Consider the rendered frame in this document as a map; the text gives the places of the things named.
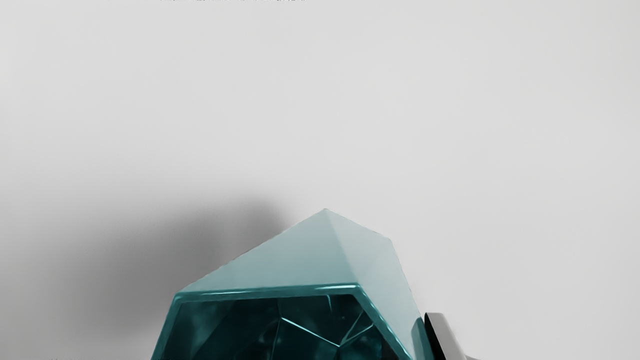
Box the teal faceted mug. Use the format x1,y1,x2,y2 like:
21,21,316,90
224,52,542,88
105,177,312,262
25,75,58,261
150,208,429,360

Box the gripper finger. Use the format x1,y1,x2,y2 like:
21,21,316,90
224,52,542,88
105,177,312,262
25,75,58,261
423,312,482,360

